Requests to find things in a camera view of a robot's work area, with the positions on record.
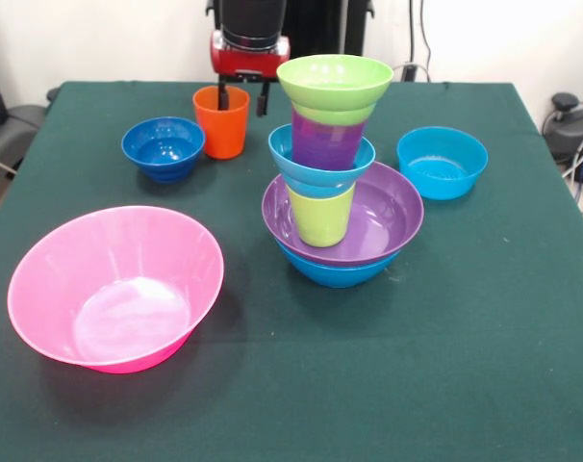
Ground cyan ribbed bowl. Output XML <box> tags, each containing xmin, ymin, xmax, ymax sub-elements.
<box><xmin>267</xmin><ymin>123</ymin><xmax>377</xmax><ymax>197</ymax></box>

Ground large purple bowl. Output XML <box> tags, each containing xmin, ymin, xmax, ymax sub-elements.
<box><xmin>261</xmin><ymin>161</ymin><xmax>425</xmax><ymax>269</ymax></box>

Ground large blue bowl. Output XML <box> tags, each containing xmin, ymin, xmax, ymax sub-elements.
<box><xmin>276</xmin><ymin>240</ymin><xmax>403</xmax><ymax>290</ymax></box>

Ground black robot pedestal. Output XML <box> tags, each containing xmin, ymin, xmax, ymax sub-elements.
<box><xmin>205</xmin><ymin>0</ymin><xmax>377</xmax><ymax>84</ymax></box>

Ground lime green cup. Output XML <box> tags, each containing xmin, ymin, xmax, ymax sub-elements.
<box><xmin>285</xmin><ymin>182</ymin><xmax>357</xmax><ymax>248</ymax></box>

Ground dark green tablecloth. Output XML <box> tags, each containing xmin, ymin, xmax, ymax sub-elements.
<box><xmin>0</xmin><ymin>80</ymin><xmax>583</xmax><ymax>462</ymax></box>

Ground green ribbed bowl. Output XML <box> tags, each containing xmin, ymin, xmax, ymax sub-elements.
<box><xmin>275</xmin><ymin>54</ymin><xmax>395</xmax><ymax>127</ymax></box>

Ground orange cup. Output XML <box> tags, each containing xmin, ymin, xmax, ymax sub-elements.
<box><xmin>191</xmin><ymin>85</ymin><xmax>251</xmax><ymax>161</ymax></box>

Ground dark blue ribbed bowl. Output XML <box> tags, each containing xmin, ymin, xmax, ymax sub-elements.
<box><xmin>120</xmin><ymin>116</ymin><xmax>207</xmax><ymax>185</ymax></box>

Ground purple cup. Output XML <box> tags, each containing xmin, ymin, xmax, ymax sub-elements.
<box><xmin>291</xmin><ymin>108</ymin><xmax>369</xmax><ymax>171</ymax></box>

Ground large pink bowl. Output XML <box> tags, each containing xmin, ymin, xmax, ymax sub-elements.
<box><xmin>7</xmin><ymin>205</ymin><xmax>226</xmax><ymax>375</ymax></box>

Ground black cable with plug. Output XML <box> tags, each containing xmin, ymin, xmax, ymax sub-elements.
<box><xmin>400</xmin><ymin>0</ymin><xmax>433</xmax><ymax>83</ymax></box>

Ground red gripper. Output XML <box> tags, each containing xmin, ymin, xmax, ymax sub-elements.
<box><xmin>210</xmin><ymin>31</ymin><xmax>292</xmax><ymax>117</ymax></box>

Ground translucent blue straight-sided bowl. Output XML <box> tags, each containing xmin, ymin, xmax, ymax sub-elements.
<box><xmin>395</xmin><ymin>125</ymin><xmax>490</xmax><ymax>201</ymax></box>

